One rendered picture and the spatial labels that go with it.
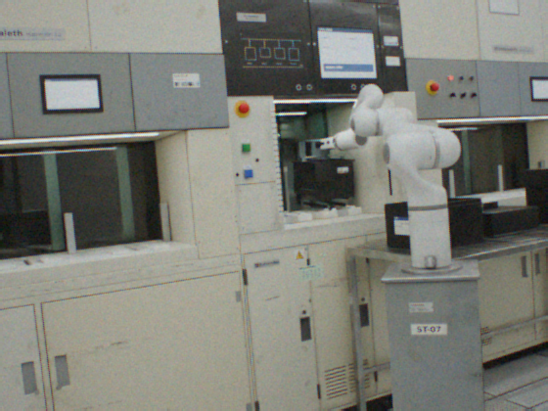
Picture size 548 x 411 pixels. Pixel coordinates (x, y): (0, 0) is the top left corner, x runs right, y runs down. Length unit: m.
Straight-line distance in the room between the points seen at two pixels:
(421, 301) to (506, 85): 1.69
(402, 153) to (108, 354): 1.21
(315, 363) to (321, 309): 0.22
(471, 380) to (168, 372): 1.06
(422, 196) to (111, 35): 1.19
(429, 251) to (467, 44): 1.50
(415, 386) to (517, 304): 1.51
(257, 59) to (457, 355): 1.32
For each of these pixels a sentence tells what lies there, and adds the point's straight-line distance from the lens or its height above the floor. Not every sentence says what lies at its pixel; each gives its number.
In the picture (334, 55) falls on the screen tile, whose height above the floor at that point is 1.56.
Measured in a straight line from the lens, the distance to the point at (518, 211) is 2.60.
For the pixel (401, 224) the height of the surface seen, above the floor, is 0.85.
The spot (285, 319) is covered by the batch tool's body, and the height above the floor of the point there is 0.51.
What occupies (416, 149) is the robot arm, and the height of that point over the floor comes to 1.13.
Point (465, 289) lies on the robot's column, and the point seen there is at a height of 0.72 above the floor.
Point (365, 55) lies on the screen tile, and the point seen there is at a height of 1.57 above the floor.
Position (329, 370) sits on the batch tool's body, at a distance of 2.56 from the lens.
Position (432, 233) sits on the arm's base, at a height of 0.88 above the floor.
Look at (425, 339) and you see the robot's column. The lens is 1.79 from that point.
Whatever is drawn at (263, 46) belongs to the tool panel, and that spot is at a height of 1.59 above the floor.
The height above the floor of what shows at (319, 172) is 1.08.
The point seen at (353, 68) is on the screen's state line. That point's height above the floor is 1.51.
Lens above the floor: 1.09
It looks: 3 degrees down
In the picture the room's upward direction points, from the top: 5 degrees counter-clockwise
